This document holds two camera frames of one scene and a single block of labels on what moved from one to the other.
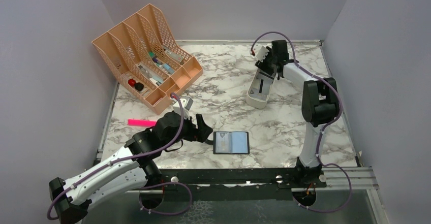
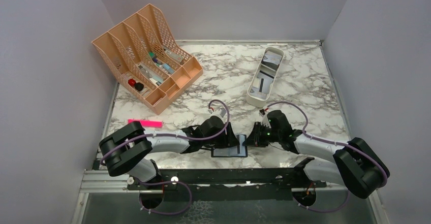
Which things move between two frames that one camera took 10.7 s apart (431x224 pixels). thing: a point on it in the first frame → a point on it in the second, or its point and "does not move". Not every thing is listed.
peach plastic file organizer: x=147 y=60 does not move
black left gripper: x=199 y=134 → x=229 y=140
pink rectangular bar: x=141 y=123 does not move
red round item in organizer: x=131 y=82 does not move
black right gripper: x=262 y=65 → x=254 y=138
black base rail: x=240 y=184 does not move
